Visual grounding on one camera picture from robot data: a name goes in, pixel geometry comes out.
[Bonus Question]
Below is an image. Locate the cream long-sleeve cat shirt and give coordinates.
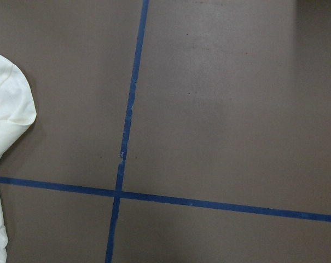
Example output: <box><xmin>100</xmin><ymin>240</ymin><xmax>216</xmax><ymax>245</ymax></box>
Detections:
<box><xmin>0</xmin><ymin>55</ymin><xmax>37</xmax><ymax>262</ymax></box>

